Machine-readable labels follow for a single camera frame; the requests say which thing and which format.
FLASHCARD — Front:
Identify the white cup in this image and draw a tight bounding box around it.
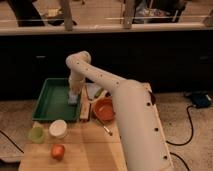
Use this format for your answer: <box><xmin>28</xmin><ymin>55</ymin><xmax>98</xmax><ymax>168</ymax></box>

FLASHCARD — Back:
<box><xmin>49</xmin><ymin>119</ymin><xmax>67</xmax><ymax>138</ymax></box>

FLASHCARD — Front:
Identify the black power adapter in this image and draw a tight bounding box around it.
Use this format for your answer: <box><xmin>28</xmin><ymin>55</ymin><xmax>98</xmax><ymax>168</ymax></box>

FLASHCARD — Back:
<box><xmin>190</xmin><ymin>93</ymin><xmax>212</xmax><ymax>108</ymax></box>

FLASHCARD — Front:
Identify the orange fruit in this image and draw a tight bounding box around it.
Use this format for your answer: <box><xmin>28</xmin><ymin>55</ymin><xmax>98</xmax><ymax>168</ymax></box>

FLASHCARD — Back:
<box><xmin>51</xmin><ymin>144</ymin><xmax>65</xmax><ymax>160</ymax></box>

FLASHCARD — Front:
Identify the blue sponge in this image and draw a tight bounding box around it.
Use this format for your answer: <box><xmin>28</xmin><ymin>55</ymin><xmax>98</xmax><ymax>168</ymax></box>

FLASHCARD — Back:
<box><xmin>68</xmin><ymin>95</ymin><xmax>78</xmax><ymax>105</ymax></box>

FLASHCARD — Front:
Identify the wooden block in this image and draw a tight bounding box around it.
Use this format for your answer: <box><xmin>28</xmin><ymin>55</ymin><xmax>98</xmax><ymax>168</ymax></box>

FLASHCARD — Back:
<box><xmin>79</xmin><ymin>87</ymin><xmax>90</xmax><ymax>121</ymax></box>

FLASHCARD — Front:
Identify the orange bowl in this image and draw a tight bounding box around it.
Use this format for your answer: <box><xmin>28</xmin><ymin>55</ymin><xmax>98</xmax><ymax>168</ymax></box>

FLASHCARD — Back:
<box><xmin>93</xmin><ymin>98</ymin><xmax>115</xmax><ymax>121</ymax></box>

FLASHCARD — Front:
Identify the small knife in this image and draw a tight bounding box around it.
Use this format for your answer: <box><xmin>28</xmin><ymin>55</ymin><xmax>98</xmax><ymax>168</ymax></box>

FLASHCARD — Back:
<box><xmin>96</xmin><ymin>118</ymin><xmax>113</xmax><ymax>136</ymax></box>

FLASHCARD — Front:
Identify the green plastic tray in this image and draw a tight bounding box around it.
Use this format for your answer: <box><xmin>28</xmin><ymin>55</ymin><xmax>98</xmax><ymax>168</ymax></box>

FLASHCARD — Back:
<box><xmin>32</xmin><ymin>78</ymin><xmax>80</xmax><ymax>122</ymax></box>

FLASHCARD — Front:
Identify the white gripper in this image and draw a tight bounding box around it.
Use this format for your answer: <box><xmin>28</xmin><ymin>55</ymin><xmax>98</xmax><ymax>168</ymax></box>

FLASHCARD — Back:
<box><xmin>69</xmin><ymin>79</ymin><xmax>85</xmax><ymax>95</ymax></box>

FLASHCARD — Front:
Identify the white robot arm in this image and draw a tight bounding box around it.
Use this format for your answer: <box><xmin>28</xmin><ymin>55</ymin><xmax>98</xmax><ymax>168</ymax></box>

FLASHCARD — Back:
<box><xmin>66</xmin><ymin>51</ymin><xmax>174</xmax><ymax>171</ymax></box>

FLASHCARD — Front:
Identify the black cable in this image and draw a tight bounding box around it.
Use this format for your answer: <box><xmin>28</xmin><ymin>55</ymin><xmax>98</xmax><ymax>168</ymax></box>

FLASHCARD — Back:
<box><xmin>165</xmin><ymin>104</ymin><xmax>196</xmax><ymax>171</ymax></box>

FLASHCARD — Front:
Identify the light green cup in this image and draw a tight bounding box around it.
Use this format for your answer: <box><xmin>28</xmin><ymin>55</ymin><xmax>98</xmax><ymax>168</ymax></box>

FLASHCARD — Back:
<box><xmin>28</xmin><ymin>124</ymin><xmax>45</xmax><ymax>144</ymax></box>

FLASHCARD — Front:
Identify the white plate with vegetable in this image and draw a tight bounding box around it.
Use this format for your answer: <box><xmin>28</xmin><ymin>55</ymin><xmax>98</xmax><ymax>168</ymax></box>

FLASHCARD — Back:
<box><xmin>86</xmin><ymin>83</ymin><xmax>107</xmax><ymax>101</ymax></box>

